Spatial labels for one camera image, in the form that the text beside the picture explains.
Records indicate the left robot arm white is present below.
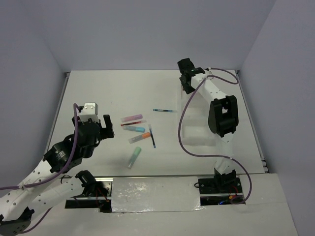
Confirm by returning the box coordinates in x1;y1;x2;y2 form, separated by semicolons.
0;115;114;236

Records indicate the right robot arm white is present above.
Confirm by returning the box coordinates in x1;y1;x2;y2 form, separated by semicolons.
177;58;239;192

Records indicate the silver foil covered plate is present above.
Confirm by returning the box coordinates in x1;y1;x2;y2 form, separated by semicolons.
111;177;202;213

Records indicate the dark blue pen refill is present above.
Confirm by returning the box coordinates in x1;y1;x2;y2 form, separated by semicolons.
148;124;156;148

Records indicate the blue capped lead case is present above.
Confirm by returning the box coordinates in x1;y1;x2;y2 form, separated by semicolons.
122;126;145;133

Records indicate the red ink pen refill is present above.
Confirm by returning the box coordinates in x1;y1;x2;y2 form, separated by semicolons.
121;120;147;127

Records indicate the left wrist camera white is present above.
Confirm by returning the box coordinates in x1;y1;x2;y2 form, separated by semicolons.
79;102;99;122

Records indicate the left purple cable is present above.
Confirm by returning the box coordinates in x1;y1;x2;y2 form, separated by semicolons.
0;103;84;234

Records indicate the clear plastic compartment tray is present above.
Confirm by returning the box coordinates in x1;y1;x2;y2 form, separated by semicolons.
181;93;216;148

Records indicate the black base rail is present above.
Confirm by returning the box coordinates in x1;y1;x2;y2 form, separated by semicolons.
65;177;244;213

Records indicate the teal pen refill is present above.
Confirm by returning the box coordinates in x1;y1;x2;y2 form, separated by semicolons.
153;109;177;113

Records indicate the purple capped lead case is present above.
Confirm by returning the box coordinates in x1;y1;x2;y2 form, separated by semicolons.
121;114;143;122

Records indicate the green capped lead case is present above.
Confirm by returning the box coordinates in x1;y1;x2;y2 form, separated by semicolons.
127;147;142;169

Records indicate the orange capped lead case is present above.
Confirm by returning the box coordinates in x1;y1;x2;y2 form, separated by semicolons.
128;132;151;144

